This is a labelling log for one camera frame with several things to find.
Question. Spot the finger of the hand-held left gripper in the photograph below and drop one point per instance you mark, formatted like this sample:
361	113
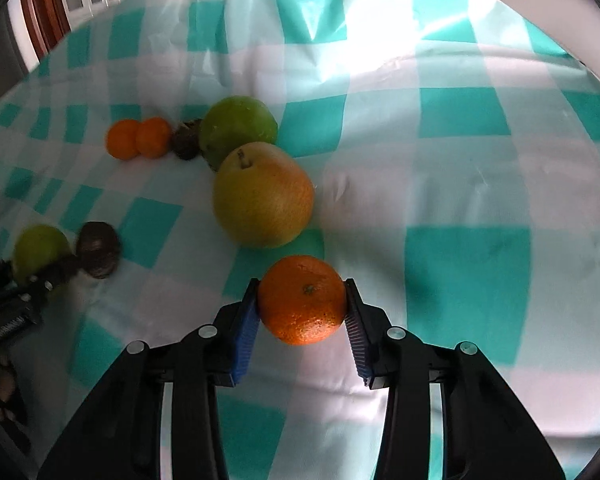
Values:
50	280

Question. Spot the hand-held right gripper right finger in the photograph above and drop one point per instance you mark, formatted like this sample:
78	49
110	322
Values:
356	332

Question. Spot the teal white checked tablecloth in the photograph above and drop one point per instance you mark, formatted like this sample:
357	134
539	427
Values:
430	160

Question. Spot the wooden glass-door cabinet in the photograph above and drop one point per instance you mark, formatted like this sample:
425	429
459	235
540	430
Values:
45	5

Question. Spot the large green apple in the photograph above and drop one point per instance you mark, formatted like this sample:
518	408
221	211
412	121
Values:
235	122

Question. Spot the small green fruit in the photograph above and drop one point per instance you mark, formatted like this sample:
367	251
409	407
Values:
37	247

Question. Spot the dark brown water chestnut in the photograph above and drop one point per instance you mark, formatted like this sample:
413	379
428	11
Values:
98	250
185	142

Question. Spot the large orange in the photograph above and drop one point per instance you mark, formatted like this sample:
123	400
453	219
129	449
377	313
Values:
302	302

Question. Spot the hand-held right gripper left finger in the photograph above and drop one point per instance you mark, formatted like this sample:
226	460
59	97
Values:
247	330

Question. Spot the small tangerine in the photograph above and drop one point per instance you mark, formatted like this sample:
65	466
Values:
155	137
121	141

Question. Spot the yellow-green pear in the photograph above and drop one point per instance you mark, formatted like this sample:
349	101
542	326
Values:
262	197

